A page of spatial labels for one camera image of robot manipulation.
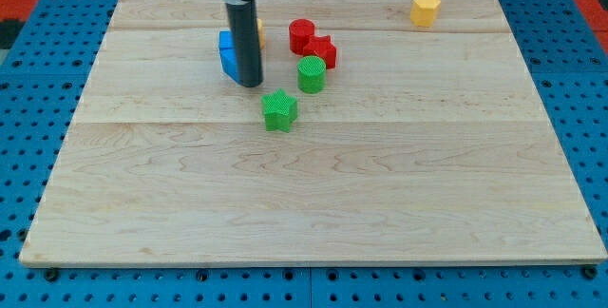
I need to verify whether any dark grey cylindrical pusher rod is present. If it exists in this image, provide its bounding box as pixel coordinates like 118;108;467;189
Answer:
226;0;263;87

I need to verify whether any green cylinder block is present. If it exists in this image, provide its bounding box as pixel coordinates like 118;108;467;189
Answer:
297;56;326;94

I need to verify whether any red star block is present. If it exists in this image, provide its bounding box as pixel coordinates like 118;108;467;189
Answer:
302;35;337;69

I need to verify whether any green star block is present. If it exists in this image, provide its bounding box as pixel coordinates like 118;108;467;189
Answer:
260;88;298;132

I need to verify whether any yellow block behind rod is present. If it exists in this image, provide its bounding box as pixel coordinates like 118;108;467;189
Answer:
256;18;265;50

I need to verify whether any blue block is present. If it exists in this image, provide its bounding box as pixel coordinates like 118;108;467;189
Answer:
218;30;239;84

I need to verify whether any red cylinder block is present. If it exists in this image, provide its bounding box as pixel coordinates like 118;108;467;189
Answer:
288;19;315;55

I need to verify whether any wooden board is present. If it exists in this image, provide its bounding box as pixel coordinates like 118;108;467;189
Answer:
20;0;607;268

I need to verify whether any yellow hexagon block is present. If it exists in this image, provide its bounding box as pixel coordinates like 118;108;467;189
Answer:
409;0;441;28

